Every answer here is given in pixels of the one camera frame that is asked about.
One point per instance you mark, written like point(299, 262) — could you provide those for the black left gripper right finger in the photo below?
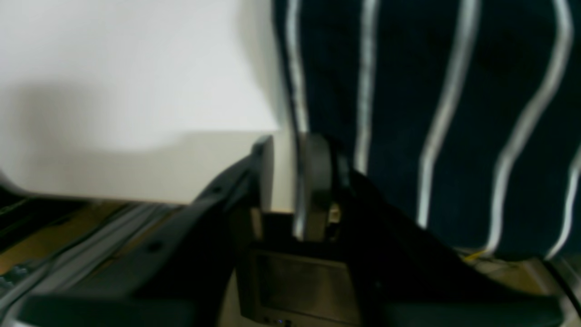
point(402, 275)

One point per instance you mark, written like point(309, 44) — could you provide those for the navy white striped t-shirt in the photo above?
point(465, 114)

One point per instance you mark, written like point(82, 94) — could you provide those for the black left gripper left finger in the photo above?
point(177, 276)

